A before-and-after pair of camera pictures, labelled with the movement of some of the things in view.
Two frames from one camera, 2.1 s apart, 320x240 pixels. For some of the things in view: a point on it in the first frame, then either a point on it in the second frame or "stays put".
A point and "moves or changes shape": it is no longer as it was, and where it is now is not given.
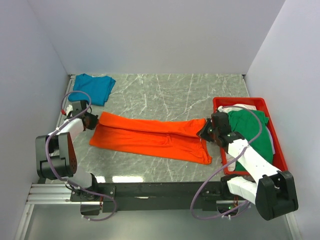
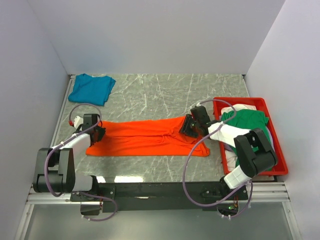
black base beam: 152,197 stays put
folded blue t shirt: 95,90 stays put
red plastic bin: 279,161 stays put
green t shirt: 252,126 stays put
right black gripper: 202,133 → 185,127
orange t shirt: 175,139 moves or changes shape
